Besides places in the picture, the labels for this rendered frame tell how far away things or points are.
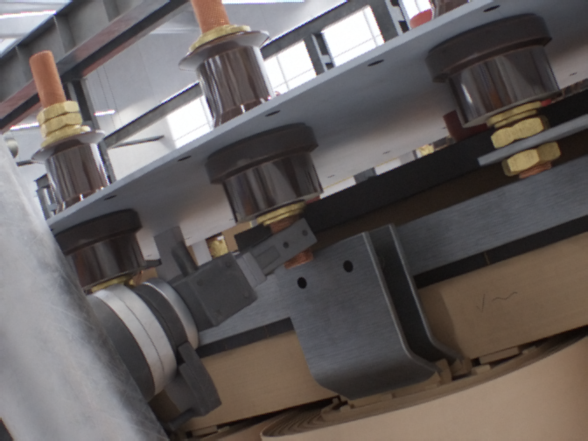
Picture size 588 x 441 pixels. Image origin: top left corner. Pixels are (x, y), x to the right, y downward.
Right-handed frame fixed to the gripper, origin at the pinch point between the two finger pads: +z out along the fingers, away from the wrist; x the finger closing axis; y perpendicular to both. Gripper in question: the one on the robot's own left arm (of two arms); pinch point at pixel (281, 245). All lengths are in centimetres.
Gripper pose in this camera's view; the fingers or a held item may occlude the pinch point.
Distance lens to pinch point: 102.9
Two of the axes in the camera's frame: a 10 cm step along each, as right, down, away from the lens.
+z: 7.3, -4.6, 5.1
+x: -4.7, 2.1, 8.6
